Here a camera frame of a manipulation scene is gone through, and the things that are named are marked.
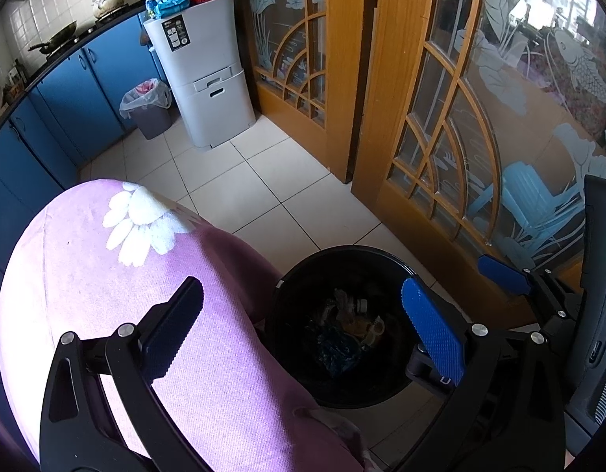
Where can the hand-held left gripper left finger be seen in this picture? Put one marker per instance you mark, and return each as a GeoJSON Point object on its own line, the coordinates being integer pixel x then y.
{"type": "Point", "coordinates": [175, 327]}

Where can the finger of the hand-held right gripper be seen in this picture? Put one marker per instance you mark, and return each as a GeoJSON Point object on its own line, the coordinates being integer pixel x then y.
{"type": "Point", "coordinates": [423, 373]}
{"type": "Point", "coordinates": [502, 274]}

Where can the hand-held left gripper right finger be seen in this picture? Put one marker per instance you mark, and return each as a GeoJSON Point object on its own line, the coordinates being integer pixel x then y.
{"type": "Point", "coordinates": [431, 329]}

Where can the dark bottle with white cap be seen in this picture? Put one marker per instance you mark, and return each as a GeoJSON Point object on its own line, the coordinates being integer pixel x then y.
{"type": "Point", "coordinates": [362, 306]}

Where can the yellow snack wrapper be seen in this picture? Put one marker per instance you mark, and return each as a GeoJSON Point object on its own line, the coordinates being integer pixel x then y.
{"type": "Point", "coordinates": [357, 327]}

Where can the blue foil snack bag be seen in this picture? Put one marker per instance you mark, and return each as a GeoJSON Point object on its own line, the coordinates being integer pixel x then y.
{"type": "Point", "coordinates": [335, 351]}

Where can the black trash bin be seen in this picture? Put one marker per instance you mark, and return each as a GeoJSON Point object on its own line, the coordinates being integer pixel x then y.
{"type": "Point", "coordinates": [303, 383]}

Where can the purple flower tablecloth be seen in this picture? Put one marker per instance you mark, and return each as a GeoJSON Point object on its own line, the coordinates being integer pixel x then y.
{"type": "Point", "coordinates": [86, 280]}

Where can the wooden glass door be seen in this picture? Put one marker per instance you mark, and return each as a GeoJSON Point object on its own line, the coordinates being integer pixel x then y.
{"type": "Point", "coordinates": [396, 108]}
{"type": "Point", "coordinates": [332, 34]}

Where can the grey bin with white bag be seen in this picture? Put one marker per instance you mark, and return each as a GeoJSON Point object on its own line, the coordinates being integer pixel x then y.
{"type": "Point", "coordinates": [153, 120]}

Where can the blue kitchen cabinets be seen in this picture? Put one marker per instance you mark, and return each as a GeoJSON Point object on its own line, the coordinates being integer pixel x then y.
{"type": "Point", "coordinates": [62, 88]}

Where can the white storage cabinet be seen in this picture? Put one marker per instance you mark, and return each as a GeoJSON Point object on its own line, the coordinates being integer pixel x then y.
{"type": "Point", "coordinates": [204, 49]}

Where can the condiment bottles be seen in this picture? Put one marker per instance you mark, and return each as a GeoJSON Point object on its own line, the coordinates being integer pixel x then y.
{"type": "Point", "coordinates": [18, 73]}

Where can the black kitchen countertop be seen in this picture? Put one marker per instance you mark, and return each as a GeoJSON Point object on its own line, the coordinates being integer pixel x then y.
{"type": "Point", "coordinates": [94, 33]}

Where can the black wok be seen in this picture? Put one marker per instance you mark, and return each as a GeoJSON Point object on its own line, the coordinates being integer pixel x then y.
{"type": "Point", "coordinates": [57, 38]}

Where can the black gas stove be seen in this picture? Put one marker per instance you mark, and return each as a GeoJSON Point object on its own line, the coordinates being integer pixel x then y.
{"type": "Point", "coordinates": [116, 14]}

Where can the blue packet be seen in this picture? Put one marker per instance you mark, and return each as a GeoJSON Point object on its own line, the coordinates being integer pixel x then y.
{"type": "Point", "coordinates": [167, 4]}

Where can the white clay pot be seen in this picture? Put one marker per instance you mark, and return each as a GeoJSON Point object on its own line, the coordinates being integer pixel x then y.
{"type": "Point", "coordinates": [106, 5]}

